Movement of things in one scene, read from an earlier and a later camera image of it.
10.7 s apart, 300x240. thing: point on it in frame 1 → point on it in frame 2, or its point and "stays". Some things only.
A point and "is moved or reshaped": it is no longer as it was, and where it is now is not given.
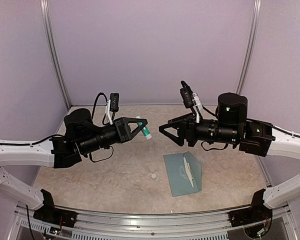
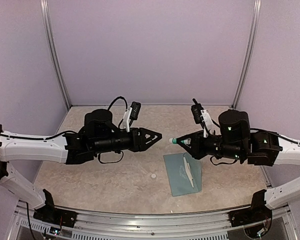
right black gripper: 186,128 → 196,149
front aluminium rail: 185,225 stays
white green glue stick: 145,129 is moved or reshaped
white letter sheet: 188,171 stays
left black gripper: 122,128 → 138,142
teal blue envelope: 180,183 stays
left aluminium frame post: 46,20 stays
